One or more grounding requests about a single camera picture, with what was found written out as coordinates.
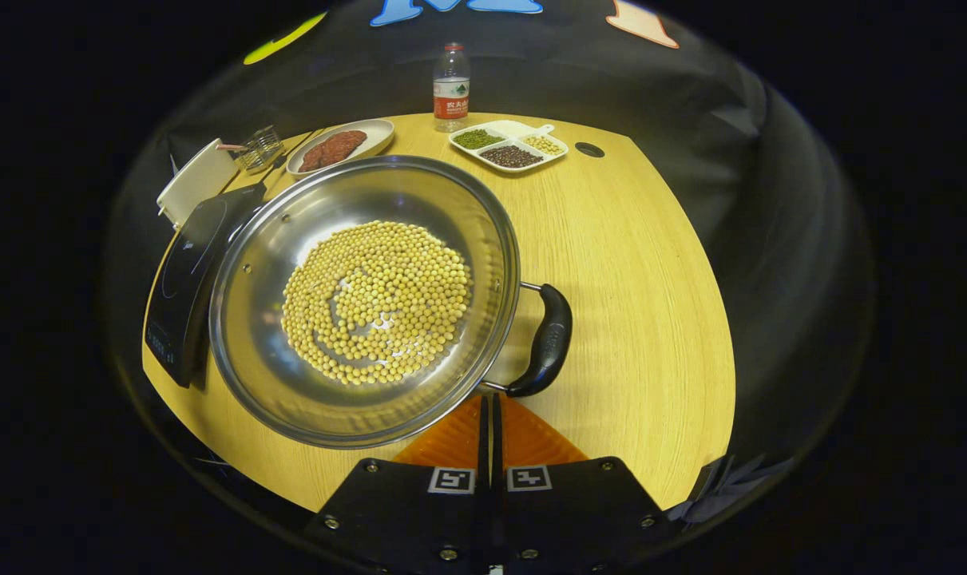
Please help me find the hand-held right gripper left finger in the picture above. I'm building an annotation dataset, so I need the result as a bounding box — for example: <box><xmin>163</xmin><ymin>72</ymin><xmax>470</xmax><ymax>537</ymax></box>
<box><xmin>303</xmin><ymin>394</ymin><xmax>493</xmax><ymax>575</ymax></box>

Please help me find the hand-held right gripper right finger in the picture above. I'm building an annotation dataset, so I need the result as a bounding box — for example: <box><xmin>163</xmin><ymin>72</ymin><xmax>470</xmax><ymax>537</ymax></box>
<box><xmin>491</xmin><ymin>394</ymin><xmax>672</xmax><ymax>575</ymax></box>

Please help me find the steel pot with black handle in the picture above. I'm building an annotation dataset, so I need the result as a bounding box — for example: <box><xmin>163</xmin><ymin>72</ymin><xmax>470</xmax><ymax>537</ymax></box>
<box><xmin>209</xmin><ymin>154</ymin><xmax>573</xmax><ymax>450</ymax></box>

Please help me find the black induction cooktop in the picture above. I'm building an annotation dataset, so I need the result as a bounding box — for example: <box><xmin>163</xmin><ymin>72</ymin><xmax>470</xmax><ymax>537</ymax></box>
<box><xmin>142</xmin><ymin>182</ymin><xmax>268</xmax><ymax>390</ymax></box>

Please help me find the pile of yellow soybeans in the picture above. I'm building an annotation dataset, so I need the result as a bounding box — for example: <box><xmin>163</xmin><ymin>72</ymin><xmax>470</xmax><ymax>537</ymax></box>
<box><xmin>281</xmin><ymin>220</ymin><xmax>474</xmax><ymax>387</ymax></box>

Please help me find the brown meat piece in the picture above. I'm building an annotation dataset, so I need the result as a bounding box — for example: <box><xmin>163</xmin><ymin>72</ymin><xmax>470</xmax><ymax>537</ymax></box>
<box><xmin>298</xmin><ymin>140</ymin><xmax>340</xmax><ymax>173</ymax></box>
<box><xmin>323</xmin><ymin>130</ymin><xmax>368</xmax><ymax>162</ymax></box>

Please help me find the white round plate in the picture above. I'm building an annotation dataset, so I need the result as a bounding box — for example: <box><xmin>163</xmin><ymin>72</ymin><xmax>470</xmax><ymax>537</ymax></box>
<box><xmin>286</xmin><ymin>118</ymin><xmax>396</xmax><ymax>178</ymax></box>

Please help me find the white divided bean tray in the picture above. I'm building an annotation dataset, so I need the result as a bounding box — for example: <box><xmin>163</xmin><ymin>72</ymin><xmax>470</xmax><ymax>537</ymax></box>
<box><xmin>449</xmin><ymin>120</ymin><xmax>569</xmax><ymax>174</ymax></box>

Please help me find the white toaster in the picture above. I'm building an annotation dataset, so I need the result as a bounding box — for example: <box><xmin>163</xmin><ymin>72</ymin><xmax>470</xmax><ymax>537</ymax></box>
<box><xmin>156</xmin><ymin>137</ymin><xmax>240</xmax><ymax>231</ymax></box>

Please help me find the clear water bottle red label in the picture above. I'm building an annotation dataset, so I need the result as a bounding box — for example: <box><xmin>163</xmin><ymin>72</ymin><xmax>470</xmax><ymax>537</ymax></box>
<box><xmin>433</xmin><ymin>42</ymin><xmax>471</xmax><ymax>133</ymax></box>

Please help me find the metal wire rack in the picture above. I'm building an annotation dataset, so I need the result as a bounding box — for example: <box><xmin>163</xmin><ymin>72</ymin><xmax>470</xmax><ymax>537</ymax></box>
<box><xmin>240</xmin><ymin>125</ymin><xmax>284</xmax><ymax>174</ymax></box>

